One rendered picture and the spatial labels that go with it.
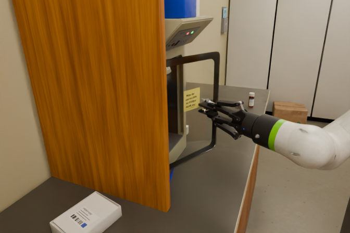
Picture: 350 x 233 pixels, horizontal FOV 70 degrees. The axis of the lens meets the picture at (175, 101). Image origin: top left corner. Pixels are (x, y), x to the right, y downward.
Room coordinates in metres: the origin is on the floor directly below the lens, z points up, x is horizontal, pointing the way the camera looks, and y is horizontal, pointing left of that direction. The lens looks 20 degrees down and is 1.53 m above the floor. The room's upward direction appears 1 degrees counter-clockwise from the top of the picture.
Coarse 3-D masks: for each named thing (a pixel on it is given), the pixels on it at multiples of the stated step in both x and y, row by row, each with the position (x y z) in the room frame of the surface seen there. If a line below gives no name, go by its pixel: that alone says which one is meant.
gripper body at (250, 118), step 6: (234, 114) 0.72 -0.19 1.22; (240, 114) 0.71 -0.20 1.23; (246, 114) 0.69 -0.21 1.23; (252, 114) 0.68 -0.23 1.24; (258, 114) 0.68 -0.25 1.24; (234, 120) 0.72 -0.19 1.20; (240, 120) 0.70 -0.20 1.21; (246, 120) 0.67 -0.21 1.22; (252, 120) 0.66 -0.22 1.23; (240, 126) 0.70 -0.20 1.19; (246, 126) 0.66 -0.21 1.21; (252, 126) 0.65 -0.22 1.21; (240, 132) 0.70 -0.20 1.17; (246, 132) 0.66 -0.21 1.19
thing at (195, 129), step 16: (176, 64) 0.79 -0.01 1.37; (192, 64) 0.83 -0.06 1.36; (208, 64) 0.88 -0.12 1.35; (176, 80) 0.79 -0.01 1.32; (192, 80) 0.83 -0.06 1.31; (208, 80) 0.88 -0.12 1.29; (176, 96) 0.78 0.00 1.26; (208, 96) 0.88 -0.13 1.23; (176, 112) 0.78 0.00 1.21; (192, 112) 0.83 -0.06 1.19; (176, 128) 0.78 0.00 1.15; (192, 128) 0.83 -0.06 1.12; (208, 128) 0.89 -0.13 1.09; (176, 144) 0.78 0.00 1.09; (192, 144) 0.83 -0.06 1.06; (208, 144) 0.89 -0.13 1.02; (176, 160) 0.78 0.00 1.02
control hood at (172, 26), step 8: (200, 16) 0.92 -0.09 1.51; (208, 16) 0.91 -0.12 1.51; (168, 24) 0.69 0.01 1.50; (176, 24) 0.68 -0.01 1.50; (184, 24) 0.71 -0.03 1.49; (192, 24) 0.78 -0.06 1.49; (200, 24) 0.87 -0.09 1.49; (168, 32) 0.69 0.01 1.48; (176, 32) 0.71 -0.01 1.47; (200, 32) 0.98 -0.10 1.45; (168, 40) 0.71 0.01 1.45; (192, 40) 0.98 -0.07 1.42
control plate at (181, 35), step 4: (192, 28) 0.82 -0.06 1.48; (196, 28) 0.86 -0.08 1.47; (180, 32) 0.74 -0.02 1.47; (184, 32) 0.78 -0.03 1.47; (176, 36) 0.74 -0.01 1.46; (180, 36) 0.78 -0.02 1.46; (184, 36) 0.82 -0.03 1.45; (188, 36) 0.87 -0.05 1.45; (172, 40) 0.74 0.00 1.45; (176, 40) 0.77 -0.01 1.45; (184, 40) 0.87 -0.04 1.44; (168, 44) 0.74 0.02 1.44; (180, 44) 0.87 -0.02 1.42; (168, 48) 0.78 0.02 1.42
